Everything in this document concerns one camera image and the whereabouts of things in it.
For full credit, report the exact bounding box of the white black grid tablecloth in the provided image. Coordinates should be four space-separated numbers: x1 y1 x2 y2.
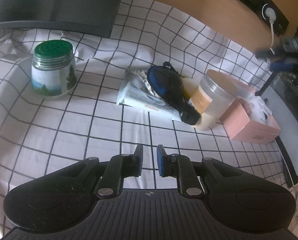
0 0 286 239

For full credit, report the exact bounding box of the black flat monitor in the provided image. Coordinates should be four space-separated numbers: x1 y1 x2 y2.
0 0 121 38

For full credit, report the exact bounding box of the white power cable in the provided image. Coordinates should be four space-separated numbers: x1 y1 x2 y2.
264 7 277 65

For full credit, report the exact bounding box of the black framed glass panel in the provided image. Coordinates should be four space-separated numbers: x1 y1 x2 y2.
257 27 298 187

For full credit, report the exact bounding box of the white soft sock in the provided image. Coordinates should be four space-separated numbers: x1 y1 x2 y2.
238 95 272 125

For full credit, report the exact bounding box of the beige cream plastic jar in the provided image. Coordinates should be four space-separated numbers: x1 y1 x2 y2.
190 69 242 131

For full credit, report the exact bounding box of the green lid glass jar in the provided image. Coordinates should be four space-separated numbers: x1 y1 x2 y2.
31 40 77 97

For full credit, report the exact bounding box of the grey wet wipes pack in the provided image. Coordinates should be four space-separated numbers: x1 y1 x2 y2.
116 67 181 121

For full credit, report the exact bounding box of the pink cardboard box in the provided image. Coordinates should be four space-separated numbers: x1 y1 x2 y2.
218 80 282 145

